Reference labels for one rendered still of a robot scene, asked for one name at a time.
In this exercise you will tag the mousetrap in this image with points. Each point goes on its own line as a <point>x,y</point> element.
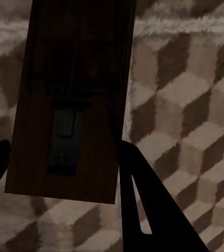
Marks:
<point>72,98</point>

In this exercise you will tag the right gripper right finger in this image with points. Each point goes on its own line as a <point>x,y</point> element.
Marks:
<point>171,231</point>

